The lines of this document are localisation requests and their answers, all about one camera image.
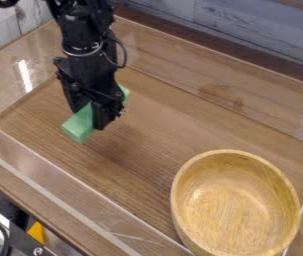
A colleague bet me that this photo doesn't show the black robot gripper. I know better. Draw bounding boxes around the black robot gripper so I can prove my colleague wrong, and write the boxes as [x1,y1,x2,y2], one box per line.
[53,39,126,130]

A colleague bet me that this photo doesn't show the green rectangular block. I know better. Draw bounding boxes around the green rectangular block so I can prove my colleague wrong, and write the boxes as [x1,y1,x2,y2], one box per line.
[61,85,129,143]

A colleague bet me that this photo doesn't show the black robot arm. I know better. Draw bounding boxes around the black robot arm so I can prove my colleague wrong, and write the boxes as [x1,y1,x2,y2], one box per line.
[42,0,126,130]

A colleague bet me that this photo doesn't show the brown wooden bowl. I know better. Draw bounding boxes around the brown wooden bowl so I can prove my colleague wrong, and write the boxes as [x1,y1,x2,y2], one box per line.
[169,149,300,256]

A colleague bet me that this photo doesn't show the yellow black device corner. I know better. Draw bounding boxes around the yellow black device corner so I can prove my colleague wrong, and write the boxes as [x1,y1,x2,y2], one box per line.
[7,222,78,256]

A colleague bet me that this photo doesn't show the clear acrylic tray wall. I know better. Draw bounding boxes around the clear acrylic tray wall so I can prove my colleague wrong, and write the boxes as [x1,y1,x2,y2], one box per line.
[0,130,192,256]

